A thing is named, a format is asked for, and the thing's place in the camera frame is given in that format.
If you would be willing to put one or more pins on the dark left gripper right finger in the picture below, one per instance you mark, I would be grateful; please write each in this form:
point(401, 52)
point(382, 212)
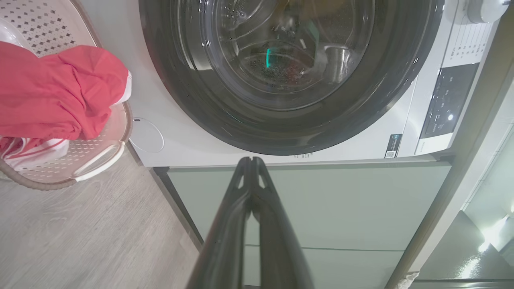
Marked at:
point(279, 245)

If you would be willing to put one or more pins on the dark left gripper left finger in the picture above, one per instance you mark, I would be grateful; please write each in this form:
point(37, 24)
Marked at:
point(225, 241)

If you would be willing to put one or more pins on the dark round washing machine door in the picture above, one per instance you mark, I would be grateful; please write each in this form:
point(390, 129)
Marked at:
point(281, 132)

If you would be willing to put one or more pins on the red mesh garment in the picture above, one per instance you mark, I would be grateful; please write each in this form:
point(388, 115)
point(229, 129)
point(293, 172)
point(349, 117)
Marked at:
point(52, 96)

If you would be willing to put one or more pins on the white washing machine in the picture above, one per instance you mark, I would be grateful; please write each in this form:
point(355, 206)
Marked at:
point(180, 132)

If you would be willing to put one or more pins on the cream perforated laundry basket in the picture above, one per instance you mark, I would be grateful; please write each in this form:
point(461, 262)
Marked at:
point(92, 156)

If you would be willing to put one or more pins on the pale green cabinet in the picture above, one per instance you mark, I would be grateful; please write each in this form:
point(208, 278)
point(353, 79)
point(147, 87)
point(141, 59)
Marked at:
point(341, 208)

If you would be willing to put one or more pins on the dark glossy panel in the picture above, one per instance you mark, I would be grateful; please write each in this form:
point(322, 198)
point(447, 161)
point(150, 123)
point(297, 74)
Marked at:
point(453, 253)

